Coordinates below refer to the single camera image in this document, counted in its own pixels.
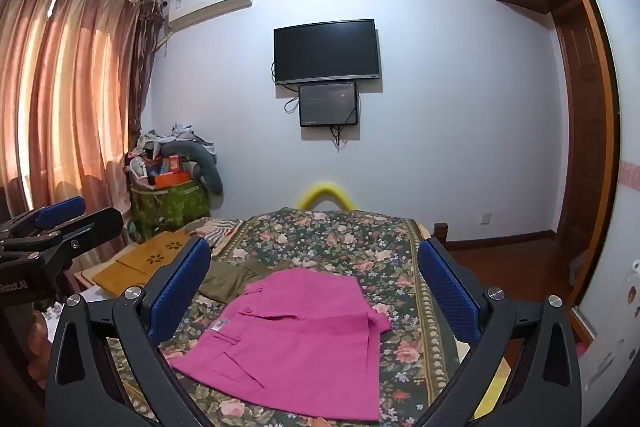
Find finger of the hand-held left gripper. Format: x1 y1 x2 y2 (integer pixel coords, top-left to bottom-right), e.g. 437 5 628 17
30 207 124 260
0 196 87 242

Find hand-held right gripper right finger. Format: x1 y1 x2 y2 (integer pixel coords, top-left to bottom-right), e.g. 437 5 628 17
417 237 583 427

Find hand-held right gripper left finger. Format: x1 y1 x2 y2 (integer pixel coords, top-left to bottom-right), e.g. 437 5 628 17
45 237 216 427

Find pink pants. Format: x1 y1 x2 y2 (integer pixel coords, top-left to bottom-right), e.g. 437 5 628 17
170 268 392 423

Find olive green pants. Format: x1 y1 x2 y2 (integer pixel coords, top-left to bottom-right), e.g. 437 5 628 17
197 259 291 303

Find person's left hand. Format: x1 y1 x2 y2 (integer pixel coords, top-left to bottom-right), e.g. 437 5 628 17
26 307 53 378

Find striped cloth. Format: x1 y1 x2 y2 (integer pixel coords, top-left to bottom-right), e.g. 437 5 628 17
192 217 246 253

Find green patterned storage box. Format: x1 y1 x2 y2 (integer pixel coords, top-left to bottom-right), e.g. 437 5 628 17
130 179 212 242

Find orange box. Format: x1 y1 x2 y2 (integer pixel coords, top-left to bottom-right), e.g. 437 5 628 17
154 172 193 188

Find pink curtain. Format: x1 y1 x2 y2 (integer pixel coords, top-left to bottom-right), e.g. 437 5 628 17
0 0 168 258

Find floral bedspread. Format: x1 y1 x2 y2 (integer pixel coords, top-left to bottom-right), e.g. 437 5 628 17
107 207 463 427

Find pile of grey clothes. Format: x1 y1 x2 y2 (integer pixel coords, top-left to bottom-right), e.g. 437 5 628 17
137 122 218 158

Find grey long pillow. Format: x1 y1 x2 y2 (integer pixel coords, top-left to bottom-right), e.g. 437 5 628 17
172 139 225 195

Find yellow foam tube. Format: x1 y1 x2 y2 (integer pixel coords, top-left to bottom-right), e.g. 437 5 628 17
296 181 356 212

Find white wardrobe door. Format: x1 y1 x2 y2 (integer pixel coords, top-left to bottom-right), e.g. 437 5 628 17
567 0 640 408

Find brown wooden door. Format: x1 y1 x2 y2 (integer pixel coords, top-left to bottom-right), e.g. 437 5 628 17
552 2 610 308

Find white air conditioner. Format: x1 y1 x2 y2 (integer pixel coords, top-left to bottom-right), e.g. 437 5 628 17
161 0 254 32

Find small black wall monitor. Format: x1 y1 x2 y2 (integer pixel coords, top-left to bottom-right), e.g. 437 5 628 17
298 82 359 128

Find black wall television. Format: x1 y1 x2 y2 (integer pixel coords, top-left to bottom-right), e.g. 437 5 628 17
273 19 382 86

